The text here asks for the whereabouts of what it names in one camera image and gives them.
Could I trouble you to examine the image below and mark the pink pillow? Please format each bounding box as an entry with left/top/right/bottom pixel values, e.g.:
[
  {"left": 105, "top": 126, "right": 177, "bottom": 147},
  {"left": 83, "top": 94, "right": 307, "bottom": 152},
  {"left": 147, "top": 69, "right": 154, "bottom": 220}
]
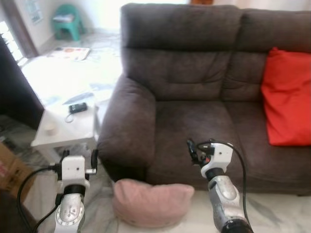
[{"left": 112, "top": 178, "right": 195, "bottom": 229}]

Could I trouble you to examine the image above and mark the dark brown fabric sofa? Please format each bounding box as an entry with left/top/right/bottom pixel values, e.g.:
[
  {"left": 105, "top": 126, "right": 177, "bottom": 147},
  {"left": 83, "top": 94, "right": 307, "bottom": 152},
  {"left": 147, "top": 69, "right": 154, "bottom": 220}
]
[{"left": 97, "top": 2, "right": 311, "bottom": 196}]

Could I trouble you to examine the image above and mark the red pillow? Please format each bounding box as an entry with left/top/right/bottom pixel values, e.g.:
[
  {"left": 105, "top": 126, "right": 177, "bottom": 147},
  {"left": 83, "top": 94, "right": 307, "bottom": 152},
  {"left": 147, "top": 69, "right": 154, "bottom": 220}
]
[{"left": 260, "top": 47, "right": 311, "bottom": 147}]

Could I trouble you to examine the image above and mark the printed floor mat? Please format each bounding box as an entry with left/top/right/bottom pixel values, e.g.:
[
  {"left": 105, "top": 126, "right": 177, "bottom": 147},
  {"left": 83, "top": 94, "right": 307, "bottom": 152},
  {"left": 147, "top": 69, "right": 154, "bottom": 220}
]
[{"left": 48, "top": 46, "right": 92, "bottom": 62}]

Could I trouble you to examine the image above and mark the white side table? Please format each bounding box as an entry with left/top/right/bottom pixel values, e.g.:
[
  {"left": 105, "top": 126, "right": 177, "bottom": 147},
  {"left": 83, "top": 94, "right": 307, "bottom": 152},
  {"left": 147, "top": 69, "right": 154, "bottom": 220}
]
[{"left": 31, "top": 103, "right": 101, "bottom": 164}]

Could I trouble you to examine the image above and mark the small white cup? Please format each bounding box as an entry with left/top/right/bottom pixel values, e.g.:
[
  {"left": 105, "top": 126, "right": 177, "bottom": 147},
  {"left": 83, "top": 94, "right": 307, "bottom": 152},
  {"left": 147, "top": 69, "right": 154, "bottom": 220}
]
[{"left": 44, "top": 123, "right": 57, "bottom": 135}]

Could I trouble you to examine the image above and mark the black handheld device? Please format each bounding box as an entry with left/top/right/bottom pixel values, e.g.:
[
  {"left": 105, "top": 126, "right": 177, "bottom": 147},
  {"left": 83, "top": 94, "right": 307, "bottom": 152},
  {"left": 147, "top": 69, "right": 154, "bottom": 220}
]
[{"left": 68, "top": 102, "right": 88, "bottom": 114}]

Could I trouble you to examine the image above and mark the brown cardboard box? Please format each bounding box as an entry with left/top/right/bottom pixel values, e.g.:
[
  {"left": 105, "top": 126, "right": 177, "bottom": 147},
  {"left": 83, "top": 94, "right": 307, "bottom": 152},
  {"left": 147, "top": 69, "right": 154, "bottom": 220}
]
[{"left": 0, "top": 140, "right": 35, "bottom": 202}]

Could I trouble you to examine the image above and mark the dark brown upholstered seat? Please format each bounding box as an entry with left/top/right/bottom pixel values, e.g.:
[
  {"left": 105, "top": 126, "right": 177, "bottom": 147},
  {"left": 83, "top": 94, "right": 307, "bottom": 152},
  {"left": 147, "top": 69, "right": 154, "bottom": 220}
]
[{"left": 0, "top": 189, "right": 37, "bottom": 233}]

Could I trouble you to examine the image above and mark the green plastic chair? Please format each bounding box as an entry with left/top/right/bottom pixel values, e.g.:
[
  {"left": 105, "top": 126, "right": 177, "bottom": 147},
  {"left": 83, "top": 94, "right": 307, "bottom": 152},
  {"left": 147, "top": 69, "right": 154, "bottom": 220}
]
[{"left": 52, "top": 4, "right": 84, "bottom": 42}]

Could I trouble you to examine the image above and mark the grey folded cloth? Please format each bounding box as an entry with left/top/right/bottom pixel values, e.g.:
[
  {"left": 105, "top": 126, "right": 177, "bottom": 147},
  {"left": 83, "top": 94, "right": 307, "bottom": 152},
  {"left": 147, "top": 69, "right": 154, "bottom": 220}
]
[{"left": 52, "top": 14, "right": 74, "bottom": 23}]

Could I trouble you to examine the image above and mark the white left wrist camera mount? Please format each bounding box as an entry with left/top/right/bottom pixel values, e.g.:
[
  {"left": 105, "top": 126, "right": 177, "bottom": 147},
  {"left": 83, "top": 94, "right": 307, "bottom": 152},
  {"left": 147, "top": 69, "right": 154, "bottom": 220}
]
[{"left": 60, "top": 155, "right": 91, "bottom": 191}]

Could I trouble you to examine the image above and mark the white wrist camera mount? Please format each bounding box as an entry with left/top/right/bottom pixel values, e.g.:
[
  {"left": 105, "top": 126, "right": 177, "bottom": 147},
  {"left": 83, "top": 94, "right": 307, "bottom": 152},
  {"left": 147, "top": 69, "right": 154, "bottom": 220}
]
[
  {"left": 201, "top": 141, "right": 233, "bottom": 178},
  {"left": 60, "top": 155, "right": 91, "bottom": 191}
]

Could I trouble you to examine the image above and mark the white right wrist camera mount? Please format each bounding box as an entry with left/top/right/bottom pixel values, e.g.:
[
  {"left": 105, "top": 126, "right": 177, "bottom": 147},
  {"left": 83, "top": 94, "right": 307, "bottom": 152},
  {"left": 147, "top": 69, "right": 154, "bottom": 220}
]
[{"left": 201, "top": 141, "right": 233, "bottom": 178}]

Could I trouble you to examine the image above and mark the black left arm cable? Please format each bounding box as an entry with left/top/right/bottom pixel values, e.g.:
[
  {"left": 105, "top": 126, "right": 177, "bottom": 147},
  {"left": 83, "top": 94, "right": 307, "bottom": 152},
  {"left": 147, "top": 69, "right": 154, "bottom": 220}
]
[{"left": 17, "top": 165, "right": 63, "bottom": 233}]

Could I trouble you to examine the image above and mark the brown door frame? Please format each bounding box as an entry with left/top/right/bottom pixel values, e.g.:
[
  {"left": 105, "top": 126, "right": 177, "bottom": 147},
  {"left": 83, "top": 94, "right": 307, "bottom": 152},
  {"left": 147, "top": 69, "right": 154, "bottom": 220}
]
[{"left": 1, "top": 0, "right": 39, "bottom": 59}]

